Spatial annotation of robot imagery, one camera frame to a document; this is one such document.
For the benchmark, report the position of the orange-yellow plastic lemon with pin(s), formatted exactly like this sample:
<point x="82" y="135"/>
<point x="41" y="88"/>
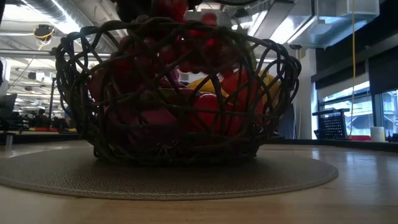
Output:
<point x="202" y="85"/>

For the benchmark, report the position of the orange plastic carrot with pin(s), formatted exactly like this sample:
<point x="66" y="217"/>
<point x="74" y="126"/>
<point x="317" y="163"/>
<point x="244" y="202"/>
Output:
<point x="239" y="85"/>

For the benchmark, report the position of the red plastic apple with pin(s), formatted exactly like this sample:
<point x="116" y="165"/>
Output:
<point x="206" y="107"/>

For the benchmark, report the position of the frilly green purple cabbage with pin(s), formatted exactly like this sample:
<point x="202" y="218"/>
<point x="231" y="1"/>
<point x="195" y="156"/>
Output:
<point x="155" y="119"/>

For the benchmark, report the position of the yellow plastic starfruit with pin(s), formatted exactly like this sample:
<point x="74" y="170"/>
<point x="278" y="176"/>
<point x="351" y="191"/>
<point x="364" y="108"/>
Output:
<point x="273" y="88"/>

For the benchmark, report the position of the dark woven wicker basket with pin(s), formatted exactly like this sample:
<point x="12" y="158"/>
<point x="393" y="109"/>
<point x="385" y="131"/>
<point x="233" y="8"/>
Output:
<point x="174" y="149"/>

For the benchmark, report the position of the black ceiling device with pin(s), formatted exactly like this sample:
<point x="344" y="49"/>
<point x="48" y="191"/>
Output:
<point x="43" y="32"/>

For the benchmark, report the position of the white building column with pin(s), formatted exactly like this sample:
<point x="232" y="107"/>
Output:
<point x="308" y="93"/>

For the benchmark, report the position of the white curved panel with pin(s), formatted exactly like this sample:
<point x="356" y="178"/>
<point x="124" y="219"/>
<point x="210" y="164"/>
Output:
<point x="3" y="74"/>

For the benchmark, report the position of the round grey placemat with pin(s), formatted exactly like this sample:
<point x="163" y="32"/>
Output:
<point x="186" y="180"/>

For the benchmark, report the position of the black perforated crate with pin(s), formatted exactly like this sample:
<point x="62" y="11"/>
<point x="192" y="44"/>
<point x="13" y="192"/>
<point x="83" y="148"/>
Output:
<point x="331" y="126"/>

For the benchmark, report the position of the white cup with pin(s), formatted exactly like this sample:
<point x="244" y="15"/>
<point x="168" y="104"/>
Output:
<point x="377" y="134"/>

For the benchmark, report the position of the silver spiral ceiling duct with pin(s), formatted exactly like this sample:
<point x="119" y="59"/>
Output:
<point x="40" y="4"/>

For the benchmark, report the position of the rectangular silver ceiling duct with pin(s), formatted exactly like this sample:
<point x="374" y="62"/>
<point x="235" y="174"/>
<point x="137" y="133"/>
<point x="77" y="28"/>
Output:
<point x="311" y="28"/>

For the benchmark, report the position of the black aluminium table frame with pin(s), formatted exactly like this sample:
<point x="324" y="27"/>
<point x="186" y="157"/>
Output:
<point x="342" y="144"/>

